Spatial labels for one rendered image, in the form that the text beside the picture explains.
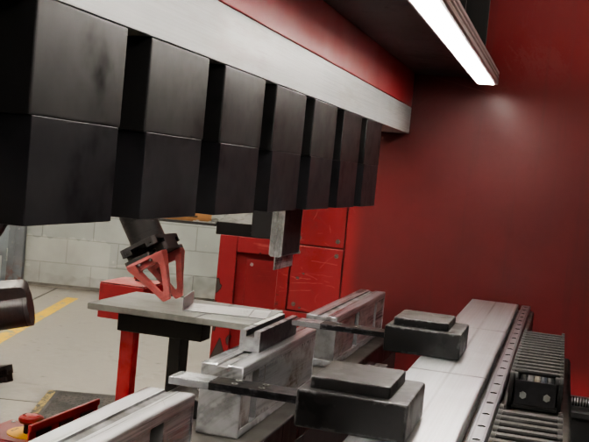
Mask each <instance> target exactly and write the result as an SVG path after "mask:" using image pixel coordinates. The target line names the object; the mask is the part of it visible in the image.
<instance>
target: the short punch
mask: <svg viewBox="0 0 589 442"><path fill-rule="evenodd" d="M301 227H302V210H300V209H295V210H286V211H273V216H272V226H271V235H270V245H269V255H270V256H271V257H274V260H273V270H276V269H280V268H284V267H289V266H292V262H293V254H296V253H299V245H300V236H301Z"/></svg>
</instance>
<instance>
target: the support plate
mask: <svg viewBox="0 0 589 442"><path fill-rule="evenodd" d="M194 303H202V304H211V305H219V306H229V305H231V304H229V303H217V302H210V301H203V300H196V299H194ZM182 305H183V297H179V298H177V299H175V298H174V297H173V296H171V299H169V300H167V301H165V302H162V301H161V300H160V299H159V298H158V297H157V296H156V295H155V294H151V293H144V292H138V291H136V292H132V293H128V294H124V295H121V296H113V297H109V298H105V299H101V300H97V301H94V302H89V303H88V309H91V310H103V311H109V312H116V313H122V314H128V315H134V316H141V317H153V318H159V319H166V320H172V321H178V322H184V323H191V324H203V325H209V326H215V327H222V328H228V329H235V330H241V329H244V328H245V327H248V326H250V325H252V324H255V323H258V322H259V321H262V320H264V319H256V318H248V317H232V316H223V315H215V314H211V315H208V314H206V315H203V316H200V315H202V314H205V313H198V312H189V311H182ZM230 307H237V308H245V309H254V310H269V309H262V308H256V307H249V306H243V305H236V304H235V305H232V306H230ZM270 311H271V313H270V315H269V316H268V317H267V318H269V317H272V316H274V315H277V314H279V313H282V314H283V311H282V310H270ZM197 316H200V317H197Z"/></svg>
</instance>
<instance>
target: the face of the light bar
mask: <svg viewBox="0 0 589 442"><path fill-rule="evenodd" d="M410 1H411V3H412V4H413V5H414V6H415V7H416V9H417V10H419V12H420V13H421V14H422V16H423V17H424V18H425V19H426V20H427V22H428V23H429V24H430V26H431V27H432V28H433V29H434V30H435V32H436V33H437V34H438V36H439V37H440V38H441V39H442V41H443V42H444V43H445V44H446V46H447V47H448V48H449V49H450V50H451V51H452V52H453V54H454V55H455V56H456V57H457V58H458V60H459V61H460V62H461V64H462V65H463V66H464V67H465V69H466V70H467V71H468V72H469V74H470V75H471V76H472V78H473V79H474V80H475V81H476V82H477V84H491V85H494V84H493V82H492V80H491V79H490V77H489V76H488V74H487V73H486V71H485V69H483V67H482V66H481V64H480V63H479V61H478V59H477V58H476V56H475V55H474V53H473V52H472V50H471V48H470V47H469V46H468V45H467V43H466V42H465V40H464V38H463V37H462V35H461V34H460V32H459V31H458V29H457V27H456V26H455V25H454V24H453V22H452V21H451V19H450V18H449V16H448V15H447V13H446V12H445V10H444V8H443V7H442V5H441V4H440V3H439V2H438V0H410Z"/></svg>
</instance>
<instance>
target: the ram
mask: <svg viewBox="0 0 589 442"><path fill-rule="evenodd" d="M55 1H57V2H60V3H63V4H66V5H69V6H71V7H74V8H76V9H78V10H81V11H85V12H87V13H89V14H92V15H95V16H97V17H99V18H103V19H106V20H109V21H110V22H113V23H116V24H118V25H122V26H124V27H126V28H127V29H128V35H129V36H143V37H153V38H155V39H159V40H162V41H164V42H166V43H169V44H171V45H174V46H177V47H180V48H182V49H185V50H188V51H189V52H192V53H196V54H199V55H201V56H203V57H206V58H208V59H209V64H222V65H227V66H229V67H232V68H235V69H238V70H241V71H243V72H246V73H248V74H250V75H254V76H257V77H259V78H261V79H264V80H266V83H271V84H278V85H280V86H282V87H285V88H288V89H291V90H294V91H296V92H299V93H301V94H303V95H306V96H307V98H315V99H317V100H320V101H322V102H325V103H328V104H331V105H334V106H336V107H337V108H338V109H340V110H346V111H349V112H352V113H354V114H357V115H360V116H361V117H362V118H368V119H371V120H373V121H375V122H378V123H380V124H382V129H381V131H382V132H396V133H407V134H409V127H410V118H411V109H412V108H411V106H412V99H413V90H414V81H415V73H414V72H413V71H412V70H411V69H409V68H408V67H407V66H405V65H404V64H403V63H402V62H400V61H399V60H398V59H396V58H395V57H394V56H393V55H391V54H390V53H389V52H388V51H387V50H386V49H384V48H383V47H382V46H380V45H379V44H378V43H377V42H375V41H374V40H373V39H371V38H370V37H369V36H368V35H366V34H365V33H364V32H362V31H361V30H360V29H358V28H357V26H355V25H354V24H353V23H352V22H350V21H349V20H348V19H347V18H345V17H344V16H343V15H341V14H340V13H339V12H337V11H336V10H335V9H333V8H332V7H331V6H330V5H328V4H327V3H326V2H324V1H323V0H55Z"/></svg>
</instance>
